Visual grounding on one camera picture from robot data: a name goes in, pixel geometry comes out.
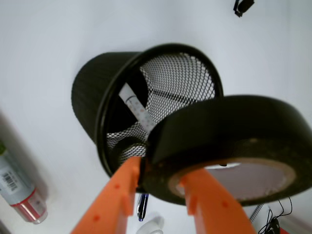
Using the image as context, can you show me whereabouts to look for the clear tape roll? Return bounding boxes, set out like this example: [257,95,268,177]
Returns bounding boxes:
[136,216,164,234]

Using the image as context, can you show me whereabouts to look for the black clip object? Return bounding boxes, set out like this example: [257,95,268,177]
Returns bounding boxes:
[234,0,254,17]

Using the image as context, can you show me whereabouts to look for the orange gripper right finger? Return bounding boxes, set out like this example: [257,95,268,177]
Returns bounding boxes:
[180,169,255,234]

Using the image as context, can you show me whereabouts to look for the blue black ballpoint pen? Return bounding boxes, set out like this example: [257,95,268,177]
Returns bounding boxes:
[136,194,149,222]

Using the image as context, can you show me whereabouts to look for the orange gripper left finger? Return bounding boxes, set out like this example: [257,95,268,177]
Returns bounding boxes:
[71,156,141,234]

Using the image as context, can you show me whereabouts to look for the black mesh pen holder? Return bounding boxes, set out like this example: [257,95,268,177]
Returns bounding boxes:
[71,44,224,176]

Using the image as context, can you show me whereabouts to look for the red capped marker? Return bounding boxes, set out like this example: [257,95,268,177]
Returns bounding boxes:
[0,143,48,224]

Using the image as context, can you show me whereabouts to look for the white pen in holder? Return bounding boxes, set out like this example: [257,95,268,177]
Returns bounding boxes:
[119,83,156,141]

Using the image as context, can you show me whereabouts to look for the large black tape roll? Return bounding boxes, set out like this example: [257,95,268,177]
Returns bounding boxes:
[139,95,312,206]

